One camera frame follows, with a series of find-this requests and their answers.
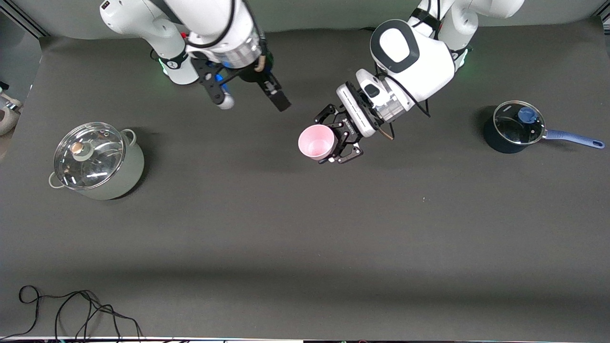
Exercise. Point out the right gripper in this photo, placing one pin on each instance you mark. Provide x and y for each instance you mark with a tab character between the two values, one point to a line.
251	75

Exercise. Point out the pink plastic cup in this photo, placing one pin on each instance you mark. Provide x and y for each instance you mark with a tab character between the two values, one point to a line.
314	142

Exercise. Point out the dark grey table cover sheet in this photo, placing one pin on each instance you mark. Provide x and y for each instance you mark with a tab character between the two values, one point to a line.
305	247

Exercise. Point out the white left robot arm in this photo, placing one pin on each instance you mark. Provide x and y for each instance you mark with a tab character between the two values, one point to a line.
414	62

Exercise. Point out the white grey background device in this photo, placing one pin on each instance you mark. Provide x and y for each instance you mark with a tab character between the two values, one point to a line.
9	102

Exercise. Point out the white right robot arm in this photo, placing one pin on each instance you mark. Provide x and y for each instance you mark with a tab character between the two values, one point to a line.
209	24

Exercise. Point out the dark aluminium frame rail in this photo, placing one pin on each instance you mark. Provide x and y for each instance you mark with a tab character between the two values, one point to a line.
26	22
605	18

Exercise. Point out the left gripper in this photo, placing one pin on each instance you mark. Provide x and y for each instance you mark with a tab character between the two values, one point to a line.
344	129

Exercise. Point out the glass lid with metal knob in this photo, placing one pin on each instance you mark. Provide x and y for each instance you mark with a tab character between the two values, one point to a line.
102	162

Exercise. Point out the dark blue saucepan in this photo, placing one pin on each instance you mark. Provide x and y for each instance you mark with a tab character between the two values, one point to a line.
495	141

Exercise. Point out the glass lid with blue knob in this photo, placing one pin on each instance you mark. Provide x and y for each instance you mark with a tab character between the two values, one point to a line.
512	128

